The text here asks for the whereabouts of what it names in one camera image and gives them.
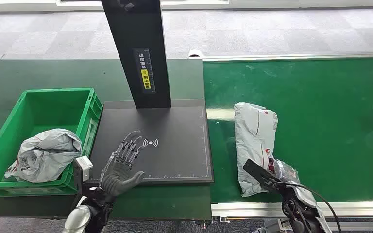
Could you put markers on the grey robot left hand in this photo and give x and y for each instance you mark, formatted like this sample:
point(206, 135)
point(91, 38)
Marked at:
point(119, 180)

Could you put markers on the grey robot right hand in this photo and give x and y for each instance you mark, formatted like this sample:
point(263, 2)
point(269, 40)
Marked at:
point(286, 173)

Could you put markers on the grey courier bag red print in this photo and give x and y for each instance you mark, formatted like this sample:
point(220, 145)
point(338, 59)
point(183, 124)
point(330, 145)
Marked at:
point(254, 135)

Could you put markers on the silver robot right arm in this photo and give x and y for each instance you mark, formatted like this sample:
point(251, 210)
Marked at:
point(302, 205)

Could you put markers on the green conveyor belt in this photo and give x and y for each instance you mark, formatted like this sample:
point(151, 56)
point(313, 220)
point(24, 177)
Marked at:
point(328, 128)

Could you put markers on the green plastic crate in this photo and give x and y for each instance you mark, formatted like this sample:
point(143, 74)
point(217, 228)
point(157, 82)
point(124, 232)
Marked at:
point(86, 109)

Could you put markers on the crumpled grey courier bag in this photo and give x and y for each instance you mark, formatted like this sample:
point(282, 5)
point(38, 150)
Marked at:
point(45, 154)

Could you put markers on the black yellow label sticker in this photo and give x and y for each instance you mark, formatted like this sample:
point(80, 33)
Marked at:
point(145, 72)

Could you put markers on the white conveyor end cap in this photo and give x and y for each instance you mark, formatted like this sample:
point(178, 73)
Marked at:
point(195, 53)

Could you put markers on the black scale column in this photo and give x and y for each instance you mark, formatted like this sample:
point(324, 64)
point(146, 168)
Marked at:
point(135, 32)

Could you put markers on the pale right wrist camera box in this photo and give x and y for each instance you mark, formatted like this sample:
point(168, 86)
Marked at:
point(260, 173)

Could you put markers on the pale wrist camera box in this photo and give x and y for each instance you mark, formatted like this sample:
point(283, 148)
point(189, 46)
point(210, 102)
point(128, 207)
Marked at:
point(83, 167)
point(260, 173)

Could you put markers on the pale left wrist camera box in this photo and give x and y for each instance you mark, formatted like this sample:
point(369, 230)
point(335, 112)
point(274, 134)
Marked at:
point(83, 167)

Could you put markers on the aluminium conveyor side rail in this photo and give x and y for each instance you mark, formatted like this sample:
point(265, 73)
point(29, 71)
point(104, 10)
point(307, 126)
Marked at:
point(360, 208)
point(302, 57)

